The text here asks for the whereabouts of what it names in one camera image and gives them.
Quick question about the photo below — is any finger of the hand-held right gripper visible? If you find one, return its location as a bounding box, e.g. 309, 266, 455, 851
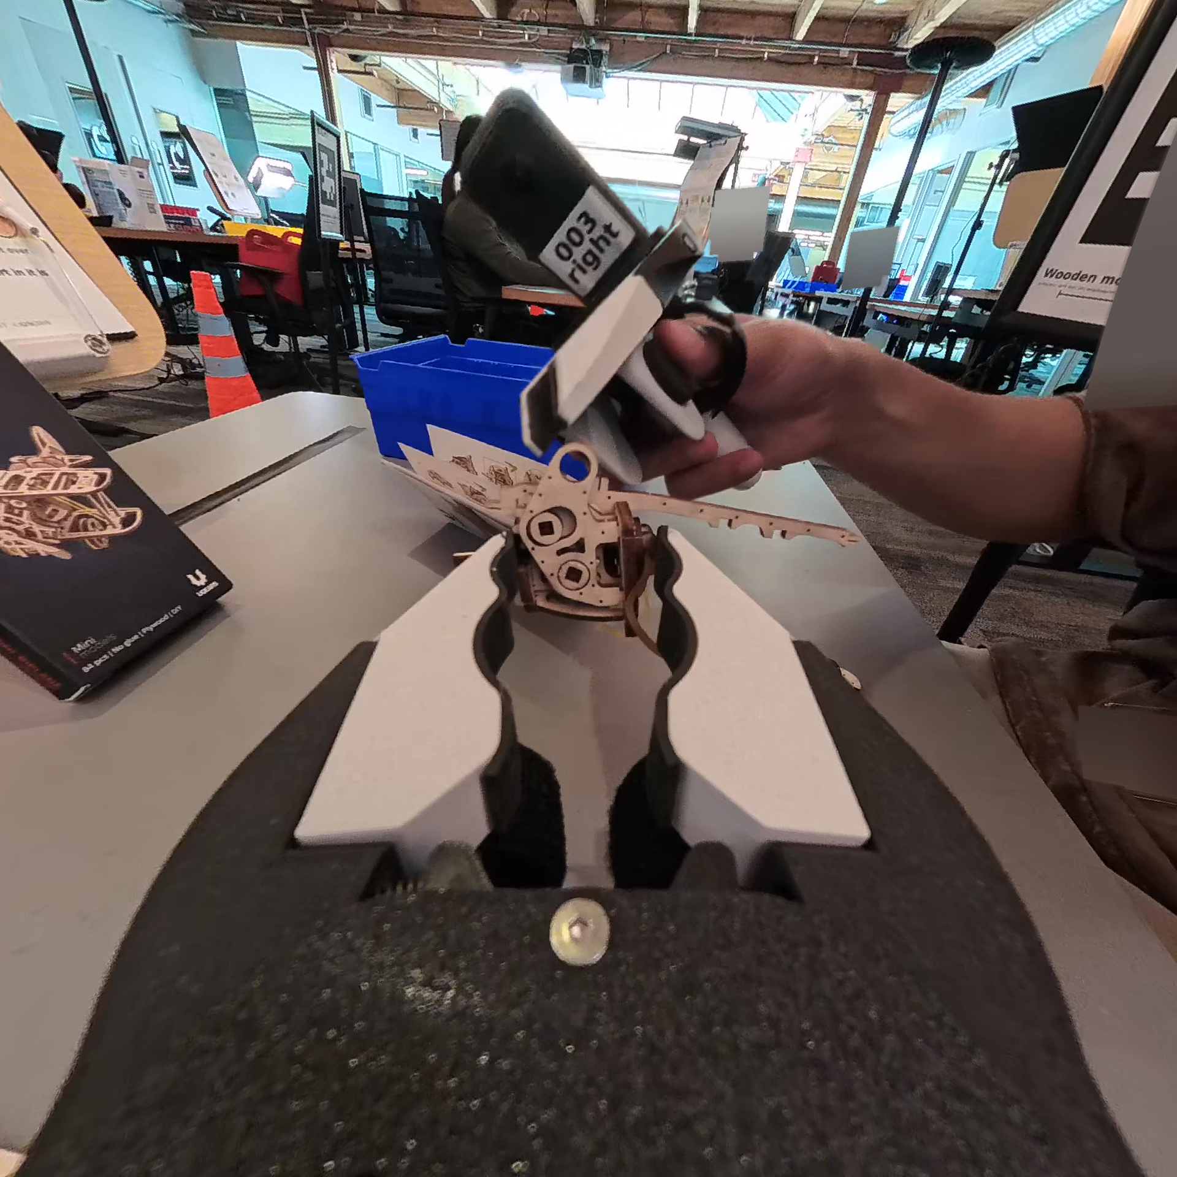
623, 350, 709, 443
519, 271, 665, 458

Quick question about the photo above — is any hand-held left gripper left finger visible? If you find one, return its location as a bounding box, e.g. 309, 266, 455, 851
294, 534, 520, 852

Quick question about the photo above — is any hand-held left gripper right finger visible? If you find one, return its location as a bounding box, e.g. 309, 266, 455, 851
647, 529, 872, 884

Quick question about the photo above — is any notched wooden strip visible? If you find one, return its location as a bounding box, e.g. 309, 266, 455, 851
597, 487, 860, 550

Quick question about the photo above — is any yellow rubber band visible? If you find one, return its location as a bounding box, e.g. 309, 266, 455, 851
619, 588, 672, 659

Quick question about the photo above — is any wooden mechanical model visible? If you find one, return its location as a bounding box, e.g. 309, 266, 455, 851
510, 442, 665, 636

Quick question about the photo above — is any person's right forearm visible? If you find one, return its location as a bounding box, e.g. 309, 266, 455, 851
863, 354, 1177, 557

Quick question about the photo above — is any black model kit box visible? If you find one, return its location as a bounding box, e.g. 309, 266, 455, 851
0, 345, 233, 702

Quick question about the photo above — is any person's right hand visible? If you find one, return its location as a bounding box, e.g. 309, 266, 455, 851
643, 313, 886, 502

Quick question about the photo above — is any ceiling projector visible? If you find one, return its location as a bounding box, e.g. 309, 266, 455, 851
560, 38, 609, 99

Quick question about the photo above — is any black office chair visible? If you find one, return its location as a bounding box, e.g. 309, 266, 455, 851
360, 188, 454, 344

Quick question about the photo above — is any blue plastic bin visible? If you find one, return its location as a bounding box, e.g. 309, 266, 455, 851
353, 335, 589, 484

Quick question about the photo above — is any printed instruction sheet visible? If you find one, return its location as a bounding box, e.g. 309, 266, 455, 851
381, 423, 562, 544

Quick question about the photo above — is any black framed tag sign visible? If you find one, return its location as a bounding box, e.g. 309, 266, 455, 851
309, 111, 347, 242

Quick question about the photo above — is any red chair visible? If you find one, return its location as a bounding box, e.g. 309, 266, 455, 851
236, 228, 306, 312

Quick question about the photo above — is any person's brown jacket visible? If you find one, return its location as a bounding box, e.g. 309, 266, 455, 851
947, 588, 1177, 925

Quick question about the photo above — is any orange traffic cone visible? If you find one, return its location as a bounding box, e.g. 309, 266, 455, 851
187, 271, 265, 420

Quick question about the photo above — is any black framed white poster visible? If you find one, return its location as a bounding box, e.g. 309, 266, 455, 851
997, 0, 1177, 344

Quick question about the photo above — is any black pole stand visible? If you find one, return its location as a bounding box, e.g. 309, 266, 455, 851
887, 37, 1000, 277

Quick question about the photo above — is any wooden sign board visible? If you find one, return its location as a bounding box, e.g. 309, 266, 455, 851
0, 106, 168, 383

